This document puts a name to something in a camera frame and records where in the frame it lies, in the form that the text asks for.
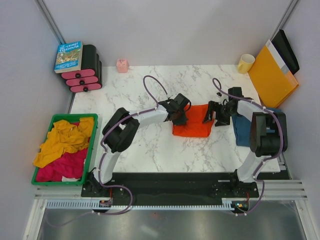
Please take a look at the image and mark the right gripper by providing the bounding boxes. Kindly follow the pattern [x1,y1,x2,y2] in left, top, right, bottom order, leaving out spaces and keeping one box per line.
[202,100,236,127]

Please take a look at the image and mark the yellow t-shirt in bin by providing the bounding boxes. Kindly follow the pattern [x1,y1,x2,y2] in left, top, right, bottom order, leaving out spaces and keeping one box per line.
[33,117,95,168]

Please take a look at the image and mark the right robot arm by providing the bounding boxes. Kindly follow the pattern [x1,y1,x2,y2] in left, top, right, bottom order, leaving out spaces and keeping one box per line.
[203,87,288,197]

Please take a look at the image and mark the yellow mug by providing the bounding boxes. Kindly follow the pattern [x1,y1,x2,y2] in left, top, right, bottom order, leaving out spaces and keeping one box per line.
[237,53,256,74]

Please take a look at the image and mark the orange t-shirt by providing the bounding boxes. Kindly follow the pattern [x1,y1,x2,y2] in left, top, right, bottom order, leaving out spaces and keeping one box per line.
[172,104,214,138]

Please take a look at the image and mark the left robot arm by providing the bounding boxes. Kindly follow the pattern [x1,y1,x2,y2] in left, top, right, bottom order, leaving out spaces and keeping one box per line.
[92,93,192,197]

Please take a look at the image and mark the white grey folder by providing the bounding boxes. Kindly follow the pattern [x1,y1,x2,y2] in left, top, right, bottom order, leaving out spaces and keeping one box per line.
[265,40,290,75]

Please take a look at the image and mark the grey slotted cable duct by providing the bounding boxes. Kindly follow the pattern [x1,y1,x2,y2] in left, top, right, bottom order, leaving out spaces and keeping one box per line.
[45,199,235,211]

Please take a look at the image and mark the orange folder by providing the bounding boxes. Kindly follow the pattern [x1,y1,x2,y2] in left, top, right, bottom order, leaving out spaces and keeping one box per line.
[248,45,299,108]

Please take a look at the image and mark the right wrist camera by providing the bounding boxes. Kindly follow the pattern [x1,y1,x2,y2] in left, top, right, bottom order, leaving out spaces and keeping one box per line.
[216,92,229,105]

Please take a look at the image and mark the folded blue t-shirt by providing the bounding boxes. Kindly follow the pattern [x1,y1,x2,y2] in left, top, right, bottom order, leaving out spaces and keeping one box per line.
[232,108,288,155]

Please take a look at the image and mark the magenta t-shirt in bin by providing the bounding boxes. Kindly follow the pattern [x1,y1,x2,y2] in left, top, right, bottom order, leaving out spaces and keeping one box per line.
[35,120,89,182]

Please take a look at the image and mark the left aluminium frame post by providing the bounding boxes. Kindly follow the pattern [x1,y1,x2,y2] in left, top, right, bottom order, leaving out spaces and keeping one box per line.
[35,0,66,44]

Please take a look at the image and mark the blue treehouse paperback book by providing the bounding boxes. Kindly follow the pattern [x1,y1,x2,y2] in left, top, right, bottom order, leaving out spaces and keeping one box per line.
[54,41,83,74]

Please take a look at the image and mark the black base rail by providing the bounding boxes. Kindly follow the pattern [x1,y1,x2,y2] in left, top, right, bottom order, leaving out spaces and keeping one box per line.
[80,171,283,207]

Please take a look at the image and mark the black folder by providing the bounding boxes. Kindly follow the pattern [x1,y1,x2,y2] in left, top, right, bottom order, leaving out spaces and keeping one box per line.
[271,29,300,75]

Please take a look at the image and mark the aluminium frame post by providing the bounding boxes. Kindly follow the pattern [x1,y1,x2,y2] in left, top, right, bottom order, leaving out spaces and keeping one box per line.
[273,0,300,34]
[35,0,66,44]

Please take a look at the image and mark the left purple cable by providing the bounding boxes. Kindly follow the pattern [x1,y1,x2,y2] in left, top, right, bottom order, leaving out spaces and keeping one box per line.
[45,75,171,228]

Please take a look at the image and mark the right aluminium frame post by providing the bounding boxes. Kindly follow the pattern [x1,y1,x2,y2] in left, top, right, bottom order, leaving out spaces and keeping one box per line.
[273,0,300,34]

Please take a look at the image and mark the small pink box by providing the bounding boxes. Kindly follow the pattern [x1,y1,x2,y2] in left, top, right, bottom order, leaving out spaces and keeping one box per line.
[116,59,129,74]

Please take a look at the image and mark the green plastic bin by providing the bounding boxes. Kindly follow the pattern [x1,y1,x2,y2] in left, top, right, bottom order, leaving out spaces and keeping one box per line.
[31,113,98,186]

